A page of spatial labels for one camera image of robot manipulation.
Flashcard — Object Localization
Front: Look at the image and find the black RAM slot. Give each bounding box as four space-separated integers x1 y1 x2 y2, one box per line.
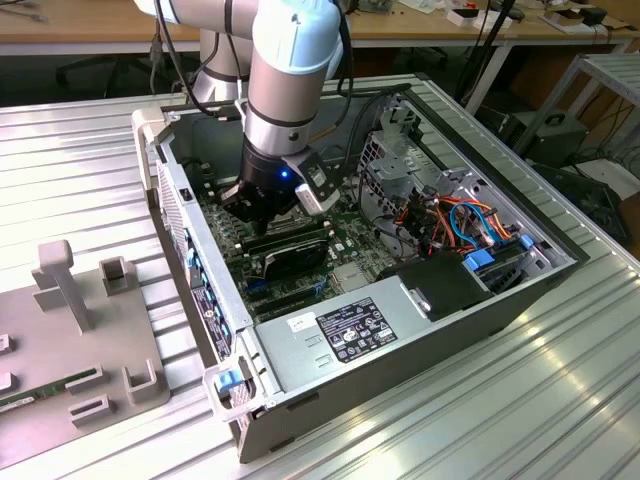
244 229 335 259
202 172 241 194
239 219 329 251

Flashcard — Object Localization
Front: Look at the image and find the black graphics card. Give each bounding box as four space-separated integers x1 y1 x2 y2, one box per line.
259 239 331 281

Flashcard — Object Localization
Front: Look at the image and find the green motherboard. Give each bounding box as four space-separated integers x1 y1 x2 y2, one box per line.
192 162 406 324

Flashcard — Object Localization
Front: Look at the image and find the long black expansion slot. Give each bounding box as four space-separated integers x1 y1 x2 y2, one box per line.
248 287 326 321

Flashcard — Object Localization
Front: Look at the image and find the silver chipset heat sink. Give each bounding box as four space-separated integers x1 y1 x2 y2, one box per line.
332 262 366 294

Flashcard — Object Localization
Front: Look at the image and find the metal drive cage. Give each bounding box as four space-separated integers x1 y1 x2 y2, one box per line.
355 92 576 274

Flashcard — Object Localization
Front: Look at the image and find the grey power supply unit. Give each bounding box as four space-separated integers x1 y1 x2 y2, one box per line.
254 277 436 396

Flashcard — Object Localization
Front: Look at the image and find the blue case latch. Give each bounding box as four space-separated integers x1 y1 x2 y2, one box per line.
213 369 250 397

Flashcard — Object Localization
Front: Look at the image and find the black plastic shroud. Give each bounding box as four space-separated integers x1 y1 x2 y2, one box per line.
374 251 494 322

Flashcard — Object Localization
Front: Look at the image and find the grey plastic parts rack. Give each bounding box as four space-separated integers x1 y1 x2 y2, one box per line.
0 239 174 474

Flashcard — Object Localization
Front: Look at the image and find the blue disk carrier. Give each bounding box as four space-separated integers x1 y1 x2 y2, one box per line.
462 249 534 296

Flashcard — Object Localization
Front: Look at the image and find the long wooden desk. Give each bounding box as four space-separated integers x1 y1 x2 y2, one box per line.
0 0 640 57

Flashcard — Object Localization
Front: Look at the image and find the open grey PC case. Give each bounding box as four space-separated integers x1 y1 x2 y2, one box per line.
130 87 591 464

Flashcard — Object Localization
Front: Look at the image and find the green RAM stick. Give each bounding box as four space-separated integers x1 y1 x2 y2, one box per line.
0 367 97 415

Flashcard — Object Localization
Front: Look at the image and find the black equipment box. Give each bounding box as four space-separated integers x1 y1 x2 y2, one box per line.
499 110 592 169

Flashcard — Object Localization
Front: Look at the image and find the black case side panel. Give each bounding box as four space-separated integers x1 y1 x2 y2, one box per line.
529 162 632 247

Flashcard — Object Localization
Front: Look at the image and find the grey metal side table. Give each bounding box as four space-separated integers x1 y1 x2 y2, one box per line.
547 52 640 169

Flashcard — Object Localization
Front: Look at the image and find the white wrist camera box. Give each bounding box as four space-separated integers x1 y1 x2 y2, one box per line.
294 183 341 217

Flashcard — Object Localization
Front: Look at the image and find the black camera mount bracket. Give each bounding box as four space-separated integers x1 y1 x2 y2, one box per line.
280 147 341 199

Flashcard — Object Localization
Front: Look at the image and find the thick black cable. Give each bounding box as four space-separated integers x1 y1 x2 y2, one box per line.
355 167 419 254

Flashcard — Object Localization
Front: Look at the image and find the black camera cable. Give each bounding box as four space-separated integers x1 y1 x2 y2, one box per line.
332 82 412 181

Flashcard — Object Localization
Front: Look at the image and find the orange wire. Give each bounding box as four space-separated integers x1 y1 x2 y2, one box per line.
394 194 516 256

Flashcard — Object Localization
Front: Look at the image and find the grey hanging cable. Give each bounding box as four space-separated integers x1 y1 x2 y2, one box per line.
148 19 166 94

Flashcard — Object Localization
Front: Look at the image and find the blue wire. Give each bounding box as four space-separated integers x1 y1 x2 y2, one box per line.
448 199 501 246

